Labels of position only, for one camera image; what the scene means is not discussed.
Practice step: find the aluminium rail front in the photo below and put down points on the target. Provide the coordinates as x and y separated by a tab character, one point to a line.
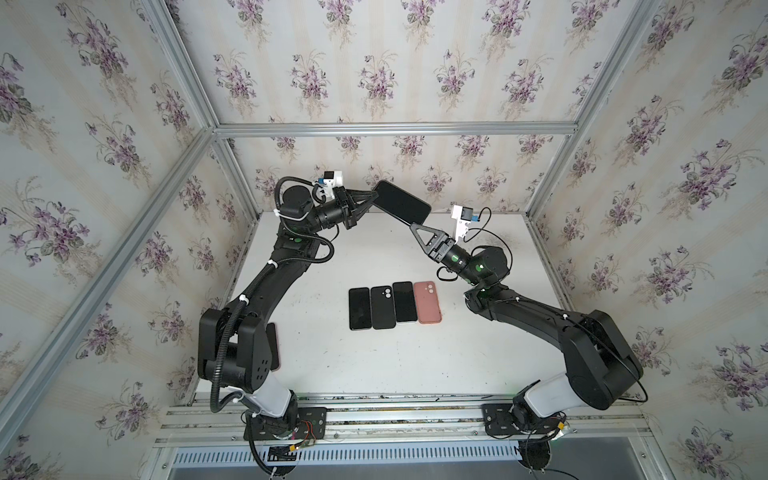
377	419

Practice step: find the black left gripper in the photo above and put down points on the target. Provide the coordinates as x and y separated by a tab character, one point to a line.
348	208

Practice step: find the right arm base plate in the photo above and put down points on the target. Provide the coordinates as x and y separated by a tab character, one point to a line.
509	419

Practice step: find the black phone case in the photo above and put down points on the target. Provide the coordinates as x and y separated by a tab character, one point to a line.
383	314

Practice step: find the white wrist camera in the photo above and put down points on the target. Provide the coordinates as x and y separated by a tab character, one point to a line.
464	218
328	182

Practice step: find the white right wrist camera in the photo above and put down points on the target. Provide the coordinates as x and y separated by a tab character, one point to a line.
464	218

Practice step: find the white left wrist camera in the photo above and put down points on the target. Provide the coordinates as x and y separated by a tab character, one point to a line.
328	182

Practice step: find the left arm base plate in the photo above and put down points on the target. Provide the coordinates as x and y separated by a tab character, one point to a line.
304	424

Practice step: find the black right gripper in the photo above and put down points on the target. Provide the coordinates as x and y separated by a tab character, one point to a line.
437	245

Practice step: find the black phone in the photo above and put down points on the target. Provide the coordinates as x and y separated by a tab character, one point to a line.
400	204

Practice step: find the white ventilated strip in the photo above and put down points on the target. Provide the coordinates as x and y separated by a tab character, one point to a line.
350	454

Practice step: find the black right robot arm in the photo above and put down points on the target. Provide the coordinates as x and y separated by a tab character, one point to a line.
600	366

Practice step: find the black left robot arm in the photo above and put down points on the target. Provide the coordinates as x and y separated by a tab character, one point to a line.
234	353

